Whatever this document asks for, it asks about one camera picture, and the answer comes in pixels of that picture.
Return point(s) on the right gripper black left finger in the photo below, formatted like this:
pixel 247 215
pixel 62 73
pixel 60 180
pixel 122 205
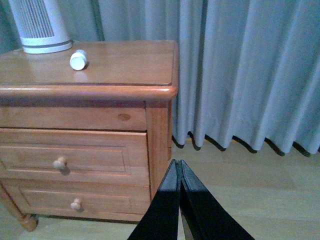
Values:
pixel 160 222

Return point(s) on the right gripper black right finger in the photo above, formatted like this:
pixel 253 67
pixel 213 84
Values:
pixel 205 217

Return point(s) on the wooden drawer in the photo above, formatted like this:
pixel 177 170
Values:
pixel 79 199
pixel 117 158

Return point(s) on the white medicine bottle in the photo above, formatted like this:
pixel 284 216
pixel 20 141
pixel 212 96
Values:
pixel 78 60

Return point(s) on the wooden nightstand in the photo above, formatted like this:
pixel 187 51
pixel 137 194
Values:
pixel 126 86

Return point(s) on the grey curtain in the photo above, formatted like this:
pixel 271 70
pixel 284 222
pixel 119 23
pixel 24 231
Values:
pixel 248 69

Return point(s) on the white cylindrical air purifier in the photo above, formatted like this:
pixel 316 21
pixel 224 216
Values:
pixel 40 26

